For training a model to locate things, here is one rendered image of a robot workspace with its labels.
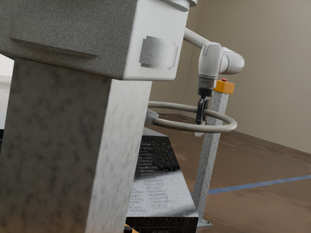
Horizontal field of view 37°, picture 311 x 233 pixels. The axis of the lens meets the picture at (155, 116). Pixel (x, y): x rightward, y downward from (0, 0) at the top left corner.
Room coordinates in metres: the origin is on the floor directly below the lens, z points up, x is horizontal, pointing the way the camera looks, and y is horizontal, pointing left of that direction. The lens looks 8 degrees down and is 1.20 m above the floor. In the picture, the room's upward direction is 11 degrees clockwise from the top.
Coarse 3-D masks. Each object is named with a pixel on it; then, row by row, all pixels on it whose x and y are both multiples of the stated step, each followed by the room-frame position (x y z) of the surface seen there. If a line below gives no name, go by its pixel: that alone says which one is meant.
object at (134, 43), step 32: (0, 0) 0.78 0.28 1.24; (32, 0) 0.76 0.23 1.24; (64, 0) 0.74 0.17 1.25; (96, 0) 0.72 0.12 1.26; (128, 0) 0.70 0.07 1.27; (160, 0) 0.78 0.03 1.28; (0, 32) 0.77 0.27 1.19; (32, 32) 0.73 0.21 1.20; (64, 32) 0.71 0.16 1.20; (96, 32) 0.71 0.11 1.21; (128, 32) 0.70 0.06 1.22; (160, 32) 0.81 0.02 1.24; (64, 64) 0.73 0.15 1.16; (96, 64) 0.71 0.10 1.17; (128, 64) 0.71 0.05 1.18; (160, 64) 0.78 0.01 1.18
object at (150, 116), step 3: (9, 57) 1.44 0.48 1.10; (12, 57) 1.45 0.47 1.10; (147, 111) 1.77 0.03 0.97; (150, 111) 1.79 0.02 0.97; (147, 114) 1.78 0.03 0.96; (150, 114) 1.79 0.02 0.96; (153, 114) 1.80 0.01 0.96; (156, 114) 1.82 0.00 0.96; (147, 117) 1.78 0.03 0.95; (150, 117) 1.79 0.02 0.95; (153, 117) 1.80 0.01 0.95; (156, 117) 1.82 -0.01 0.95; (147, 120) 1.78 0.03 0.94; (150, 120) 1.79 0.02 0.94; (153, 120) 1.81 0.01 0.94; (147, 123) 1.83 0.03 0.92; (150, 123) 1.80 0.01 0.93; (153, 123) 1.81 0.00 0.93
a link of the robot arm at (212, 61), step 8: (208, 48) 2.17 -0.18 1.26; (216, 48) 2.17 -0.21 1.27; (200, 56) 2.20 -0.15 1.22; (208, 56) 2.17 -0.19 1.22; (216, 56) 2.17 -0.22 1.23; (224, 56) 2.22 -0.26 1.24; (200, 64) 2.19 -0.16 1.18; (208, 64) 2.16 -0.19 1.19; (216, 64) 2.17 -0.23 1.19; (224, 64) 2.21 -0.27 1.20; (200, 72) 2.19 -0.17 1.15; (208, 72) 2.17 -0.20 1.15; (216, 72) 2.18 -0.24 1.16
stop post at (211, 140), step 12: (216, 84) 3.39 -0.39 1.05; (228, 84) 3.37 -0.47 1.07; (216, 96) 3.40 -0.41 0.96; (228, 96) 3.42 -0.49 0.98; (216, 108) 3.38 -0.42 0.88; (216, 120) 3.37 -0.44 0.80; (204, 144) 3.42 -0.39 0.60; (216, 144) 3.41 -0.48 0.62; (204, 156) 3.40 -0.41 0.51; (204, 168) 3.38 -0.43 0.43; (204, 180) 3.38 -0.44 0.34; (204, 192) 3.39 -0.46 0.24; (204, 204) 3.41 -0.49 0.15
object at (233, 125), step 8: (152, 104) 2.20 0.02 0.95; (160, 104) 2.22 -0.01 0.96; (168, 104) 2.23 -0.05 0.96; (176, 104) 2.24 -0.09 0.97; (208, 112) 2.19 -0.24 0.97; (216, 112) 2.17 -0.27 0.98; (160, 120) 1.80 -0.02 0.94; (224, 120) 2.10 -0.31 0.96; (232, 120) 2.02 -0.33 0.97; (168, 128) 1.80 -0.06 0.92; (176, 128) 1.78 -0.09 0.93; (184, 128) 1.78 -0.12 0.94; (192, 128) 1.78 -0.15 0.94; (200, 128) 1.79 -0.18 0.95; (208, 128) 1.80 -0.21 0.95; (216, 128) 1.82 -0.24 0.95; (224, 128) 1.85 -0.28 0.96; (232, 128) 1.90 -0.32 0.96
